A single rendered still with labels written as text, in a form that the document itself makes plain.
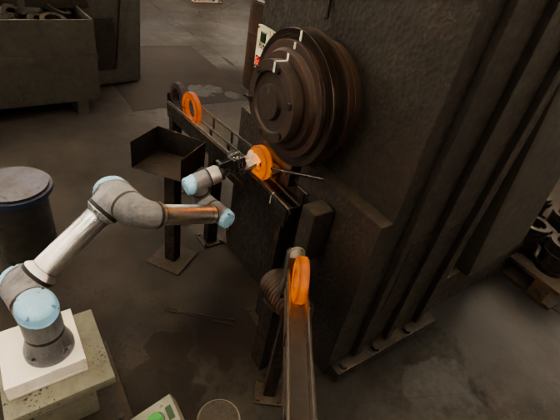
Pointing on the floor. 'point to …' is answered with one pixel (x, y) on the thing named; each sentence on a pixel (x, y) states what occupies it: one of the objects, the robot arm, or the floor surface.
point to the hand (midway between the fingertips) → (260, 158)
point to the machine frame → (406, 157)
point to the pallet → (543, 272)
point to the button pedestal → (162, 409)
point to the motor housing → (268, 318)
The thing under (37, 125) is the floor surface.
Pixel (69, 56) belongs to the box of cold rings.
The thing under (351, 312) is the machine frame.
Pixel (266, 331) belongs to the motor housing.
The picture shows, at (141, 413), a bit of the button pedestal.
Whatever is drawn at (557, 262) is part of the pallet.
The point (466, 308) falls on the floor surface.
